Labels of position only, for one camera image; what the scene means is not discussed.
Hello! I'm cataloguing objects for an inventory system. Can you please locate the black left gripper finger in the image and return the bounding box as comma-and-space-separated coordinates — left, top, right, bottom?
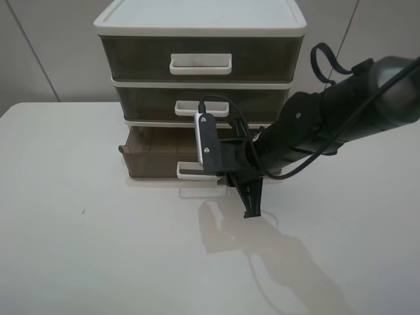
232, 178, 263, 219

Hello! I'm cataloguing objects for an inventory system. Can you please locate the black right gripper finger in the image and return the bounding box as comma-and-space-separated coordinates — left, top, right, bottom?
217, 176, 234, 188

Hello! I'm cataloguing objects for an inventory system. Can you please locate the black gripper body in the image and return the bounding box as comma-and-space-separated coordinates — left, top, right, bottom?
220, 118, 263, 182

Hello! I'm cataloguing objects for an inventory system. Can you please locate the dark drawer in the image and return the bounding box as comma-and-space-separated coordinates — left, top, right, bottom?
100, 36, 303, 83
119, 127, 219, 181
116, 87, 289, 123

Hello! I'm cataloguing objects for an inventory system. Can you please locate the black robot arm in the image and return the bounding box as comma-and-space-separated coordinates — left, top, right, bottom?
222, 56, 419, 218

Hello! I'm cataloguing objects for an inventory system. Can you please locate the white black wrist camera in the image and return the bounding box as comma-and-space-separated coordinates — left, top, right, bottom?
194, 113, 222, 175

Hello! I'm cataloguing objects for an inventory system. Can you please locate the black camera cable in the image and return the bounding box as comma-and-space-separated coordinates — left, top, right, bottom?
198, 43, 420, 180

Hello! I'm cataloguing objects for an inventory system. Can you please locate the white drawer cabinet frame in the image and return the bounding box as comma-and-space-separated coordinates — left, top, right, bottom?
94, 1, 306, 127

